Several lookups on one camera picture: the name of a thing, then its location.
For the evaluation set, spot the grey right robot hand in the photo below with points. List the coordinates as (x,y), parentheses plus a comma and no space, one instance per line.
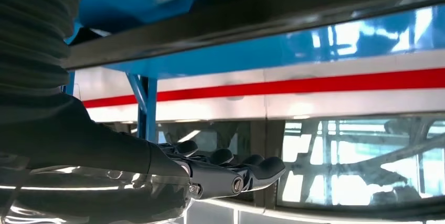
(87,153)

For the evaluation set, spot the blue steel shelf rack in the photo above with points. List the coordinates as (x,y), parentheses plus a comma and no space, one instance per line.
(226,61)

